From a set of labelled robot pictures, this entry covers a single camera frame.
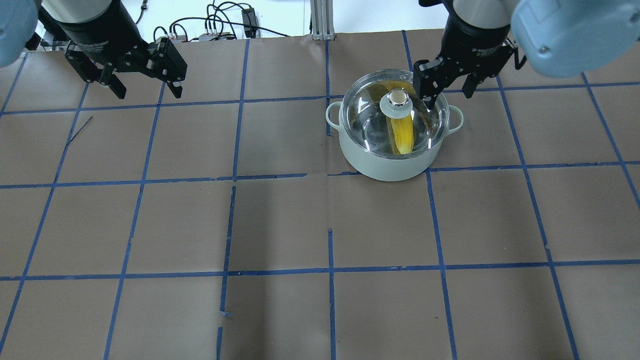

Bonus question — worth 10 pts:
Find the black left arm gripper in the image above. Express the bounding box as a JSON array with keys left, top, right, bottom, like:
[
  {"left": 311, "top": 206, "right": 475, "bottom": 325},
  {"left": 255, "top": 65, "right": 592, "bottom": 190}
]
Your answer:
[{"left": 52, "top": 10, "right": 188, "bottom": 100}]

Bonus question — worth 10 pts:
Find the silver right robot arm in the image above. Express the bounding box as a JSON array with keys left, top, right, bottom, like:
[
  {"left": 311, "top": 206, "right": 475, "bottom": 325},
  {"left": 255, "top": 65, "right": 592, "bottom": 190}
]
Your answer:
[{"left": 413, "top": 0, "right": 640, "bottom": 109}]

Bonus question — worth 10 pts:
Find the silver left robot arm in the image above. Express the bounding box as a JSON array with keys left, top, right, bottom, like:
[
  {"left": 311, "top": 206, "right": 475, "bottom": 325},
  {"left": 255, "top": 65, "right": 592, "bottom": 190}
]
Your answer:
[{"left": 0, "top": 0, "right": 188, "bottom": 100}]

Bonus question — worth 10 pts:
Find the pale green cooking pot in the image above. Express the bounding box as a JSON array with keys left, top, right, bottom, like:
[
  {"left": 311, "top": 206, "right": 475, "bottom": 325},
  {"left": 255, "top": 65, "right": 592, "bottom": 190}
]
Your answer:
[{"left": 325, "top": 69, "right": 464, "bottom": 182}]

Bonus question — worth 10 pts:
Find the black power adapter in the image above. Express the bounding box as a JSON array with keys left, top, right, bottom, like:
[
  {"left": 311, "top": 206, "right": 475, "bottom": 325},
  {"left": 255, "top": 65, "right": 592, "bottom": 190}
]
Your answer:
[{"left": 241, "top": 7, "right": 259, "bottom": 39}]

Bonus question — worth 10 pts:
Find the glass pot lid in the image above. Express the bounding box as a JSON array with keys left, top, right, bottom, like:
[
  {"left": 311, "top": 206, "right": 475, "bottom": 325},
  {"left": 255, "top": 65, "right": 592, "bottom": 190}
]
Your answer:
[{"left": 339, "top": 69, "right": 458, "bottom": 160}]

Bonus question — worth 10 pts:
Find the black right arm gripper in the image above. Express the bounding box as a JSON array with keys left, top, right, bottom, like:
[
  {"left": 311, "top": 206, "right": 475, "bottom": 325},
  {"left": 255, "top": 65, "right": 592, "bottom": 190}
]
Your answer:
[{"left": 413, "top": 14, "right": 514, "bottom": 111}]

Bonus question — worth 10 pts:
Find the yellow corn cob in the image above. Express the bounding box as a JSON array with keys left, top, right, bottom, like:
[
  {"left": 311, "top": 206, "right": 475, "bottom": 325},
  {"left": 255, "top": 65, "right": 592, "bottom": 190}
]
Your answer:
[{"left": 386, "top": 114, "right": 415, "bottom": 155}]

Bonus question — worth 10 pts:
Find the aluminium frame post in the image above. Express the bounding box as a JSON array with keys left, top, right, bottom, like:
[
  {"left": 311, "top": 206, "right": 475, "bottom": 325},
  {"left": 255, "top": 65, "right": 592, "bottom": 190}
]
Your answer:
[{"left": 310, "top": 0, "right": 336, "bottom": 41}]

